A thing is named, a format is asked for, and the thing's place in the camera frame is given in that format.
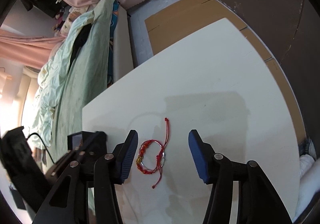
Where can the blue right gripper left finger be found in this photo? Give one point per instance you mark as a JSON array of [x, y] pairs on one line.
[[127, 154]]

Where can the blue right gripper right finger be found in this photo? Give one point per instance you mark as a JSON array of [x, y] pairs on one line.
[[202, 155]]

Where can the black jewelry box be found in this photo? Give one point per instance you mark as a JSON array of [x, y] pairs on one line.
[[87, 141]]

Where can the pale green crumpled duvet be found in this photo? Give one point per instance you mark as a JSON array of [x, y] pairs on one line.
[[51, 80]]

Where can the green bed blanket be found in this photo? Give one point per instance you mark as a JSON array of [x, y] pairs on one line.
[[90, 73]]

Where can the pink curtain at left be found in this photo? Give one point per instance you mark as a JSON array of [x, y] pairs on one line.
[[29, 51]]

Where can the flattened brown cardboard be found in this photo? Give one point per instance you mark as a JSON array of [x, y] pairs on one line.
[[229, 35]]

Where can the floral pillow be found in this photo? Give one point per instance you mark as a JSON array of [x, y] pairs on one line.
[[74, 12]]

